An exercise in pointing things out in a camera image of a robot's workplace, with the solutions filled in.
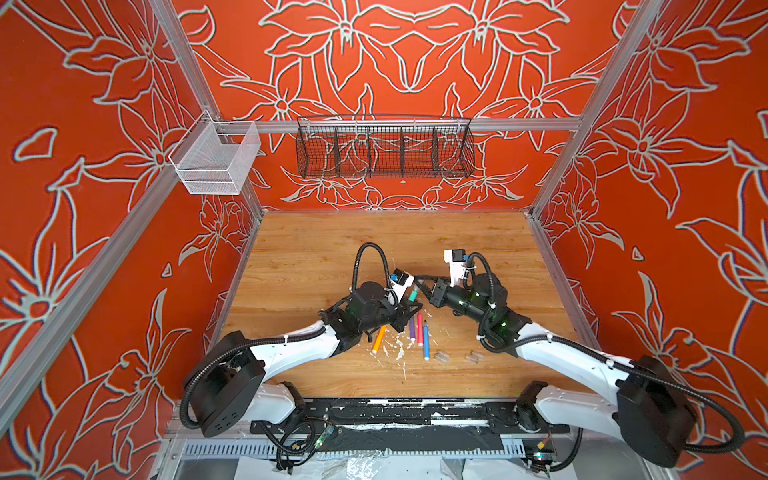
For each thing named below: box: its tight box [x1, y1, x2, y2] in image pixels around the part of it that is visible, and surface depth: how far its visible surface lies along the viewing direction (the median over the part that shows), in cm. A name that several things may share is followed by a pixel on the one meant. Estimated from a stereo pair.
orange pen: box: [372, 325, 387, 354], surface depth 87 cm
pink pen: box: [417, 310, 424, 346], surface depth 89 cm
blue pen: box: [423, 319, 430, 361], surface depth 87 cm
